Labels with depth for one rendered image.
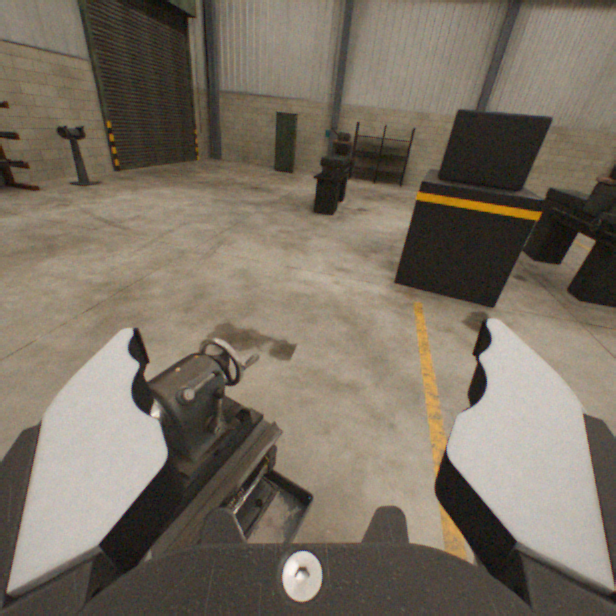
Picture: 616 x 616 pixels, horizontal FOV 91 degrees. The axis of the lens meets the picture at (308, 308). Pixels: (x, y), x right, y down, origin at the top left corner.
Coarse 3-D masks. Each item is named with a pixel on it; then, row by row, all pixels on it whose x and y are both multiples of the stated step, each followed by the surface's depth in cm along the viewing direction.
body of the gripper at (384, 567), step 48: (240, 528) 5; (384, 528) 5; (144, 576) 5; (192, 576) 5; (240, 576) 5; (288, 576) 5; (336, 576) 4; (384, 576) 4; (432, 576) 4; (480, 576) 4
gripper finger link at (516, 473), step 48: (480, 336) 11; (480, 384) 9; (528, 384) 8; (480, 432) 7; (528, 432) 7; (576, 432) 7; (480, 480) 6; (528, 480) 6; (576, 480) 6; (480, 528) 6; (528, 528) 5; (576, 528) 5; (576, 576) 5
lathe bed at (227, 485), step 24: (264, 432) 89; (240, 456) 85; (264, 456) 91; (216, 480) 78; (240, 480) 79; (192, 504) 73; (216, 504) 73; (240, 504) 86; (168, 528) 68; (192, 528) 68
